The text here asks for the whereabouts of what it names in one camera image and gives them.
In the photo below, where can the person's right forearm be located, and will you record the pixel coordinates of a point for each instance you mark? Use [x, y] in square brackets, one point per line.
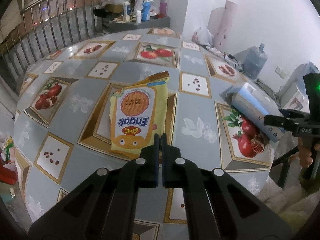
[312, 186]

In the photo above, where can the white wall socket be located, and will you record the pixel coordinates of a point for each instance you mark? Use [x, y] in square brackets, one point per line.
[281, 72]

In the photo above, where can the cardboard box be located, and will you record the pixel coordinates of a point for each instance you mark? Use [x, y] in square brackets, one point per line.
[115, 8]

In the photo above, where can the beige jacket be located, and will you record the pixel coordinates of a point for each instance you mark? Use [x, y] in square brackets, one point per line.
[11, 22]

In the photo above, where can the grey roll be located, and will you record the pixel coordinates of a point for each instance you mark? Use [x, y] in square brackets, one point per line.
[213, 22]

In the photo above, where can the pink patterned roll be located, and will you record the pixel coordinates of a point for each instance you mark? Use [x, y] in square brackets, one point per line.
[228, 22]

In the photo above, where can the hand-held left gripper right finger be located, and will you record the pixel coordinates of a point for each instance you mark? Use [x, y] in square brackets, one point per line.
[165, 170]

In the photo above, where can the grey cabinet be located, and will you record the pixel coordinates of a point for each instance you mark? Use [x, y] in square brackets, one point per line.
[140, 26]

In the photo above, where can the white blue box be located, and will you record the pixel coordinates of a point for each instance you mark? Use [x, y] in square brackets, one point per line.
[252, 105]

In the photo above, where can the yellow snack packet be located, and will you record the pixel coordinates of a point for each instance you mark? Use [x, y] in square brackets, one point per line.
[137, 115]

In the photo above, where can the blue water jug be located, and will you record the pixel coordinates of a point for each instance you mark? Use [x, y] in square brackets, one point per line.
[255, 62]

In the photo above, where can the black tripod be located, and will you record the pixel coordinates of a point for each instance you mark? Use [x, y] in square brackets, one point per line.
[285, 157]

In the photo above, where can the person's right hand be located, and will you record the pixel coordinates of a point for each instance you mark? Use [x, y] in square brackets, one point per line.
[305, 155]

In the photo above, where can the cream bottle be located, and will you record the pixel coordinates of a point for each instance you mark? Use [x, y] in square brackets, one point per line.
[127, 8]

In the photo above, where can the pink cup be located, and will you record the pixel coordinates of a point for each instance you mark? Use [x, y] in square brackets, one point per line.
[163, 8]

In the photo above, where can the blue bottle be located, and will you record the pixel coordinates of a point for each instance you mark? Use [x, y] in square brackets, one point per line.
[147, 11]

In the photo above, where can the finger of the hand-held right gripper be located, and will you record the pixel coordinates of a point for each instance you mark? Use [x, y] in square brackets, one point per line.
[282, 123]
[296, 115]

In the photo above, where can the metal railing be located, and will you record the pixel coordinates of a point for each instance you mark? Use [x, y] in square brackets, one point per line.
[62, 22]

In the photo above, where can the large translucent storage bag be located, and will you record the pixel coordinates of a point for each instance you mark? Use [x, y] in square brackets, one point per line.
[292, 90]

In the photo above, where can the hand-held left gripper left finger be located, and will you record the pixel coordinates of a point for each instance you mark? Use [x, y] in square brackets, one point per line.
[157, 165]

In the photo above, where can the small white bottle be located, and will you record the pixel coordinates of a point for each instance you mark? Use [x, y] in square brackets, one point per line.
[139, 17]

